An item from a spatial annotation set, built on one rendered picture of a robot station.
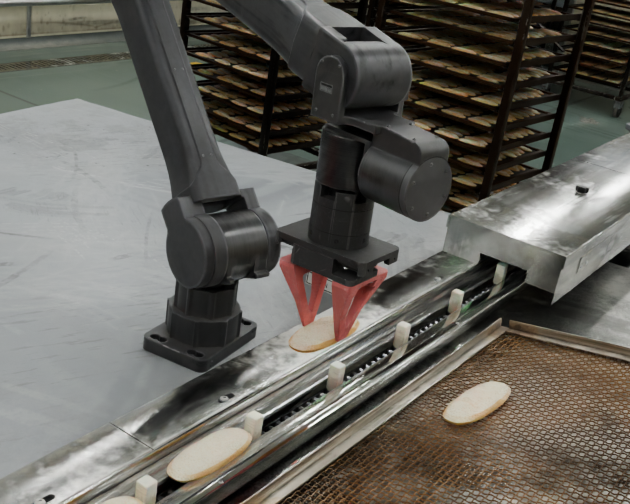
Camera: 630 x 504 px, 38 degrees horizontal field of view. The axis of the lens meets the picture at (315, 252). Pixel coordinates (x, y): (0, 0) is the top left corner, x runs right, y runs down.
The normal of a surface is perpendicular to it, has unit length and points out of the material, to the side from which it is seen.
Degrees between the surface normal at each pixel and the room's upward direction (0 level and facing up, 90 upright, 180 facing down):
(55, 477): 0
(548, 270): 90
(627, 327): 0
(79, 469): 0
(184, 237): 90
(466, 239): 90
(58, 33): 90
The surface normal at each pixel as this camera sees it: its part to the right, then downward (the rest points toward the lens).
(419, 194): 0.65, 0.36
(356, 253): 0.13, -0.92
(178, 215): -0.75, 0.15
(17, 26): 0.80, 0.34
